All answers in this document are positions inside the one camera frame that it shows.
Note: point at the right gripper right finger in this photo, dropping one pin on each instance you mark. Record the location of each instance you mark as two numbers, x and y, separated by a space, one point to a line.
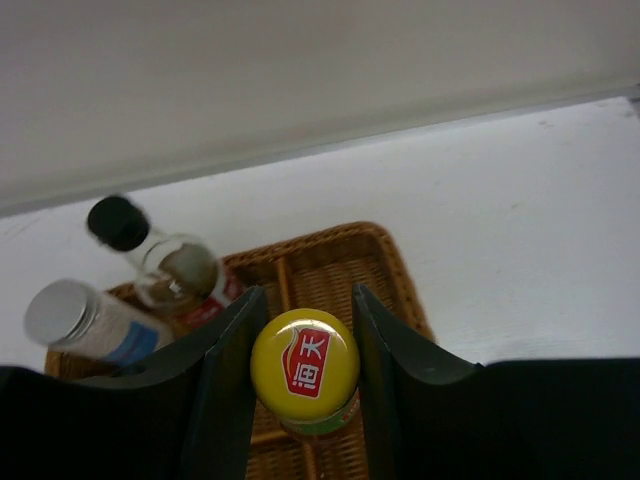
428 414

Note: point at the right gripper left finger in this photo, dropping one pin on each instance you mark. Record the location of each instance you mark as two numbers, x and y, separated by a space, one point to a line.
184 412

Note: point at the yellow-capped red sauce bottle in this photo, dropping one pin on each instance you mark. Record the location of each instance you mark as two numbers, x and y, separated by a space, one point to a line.
305 368

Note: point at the tall black-capped sauce bottle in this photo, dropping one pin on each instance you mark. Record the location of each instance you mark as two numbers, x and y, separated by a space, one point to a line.
178 276

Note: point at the black-capped shaker blue label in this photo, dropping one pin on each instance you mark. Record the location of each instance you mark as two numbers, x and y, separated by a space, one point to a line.
73 317

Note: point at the brown wicker divided basket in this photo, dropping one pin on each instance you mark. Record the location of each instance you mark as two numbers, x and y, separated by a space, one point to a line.
314 271

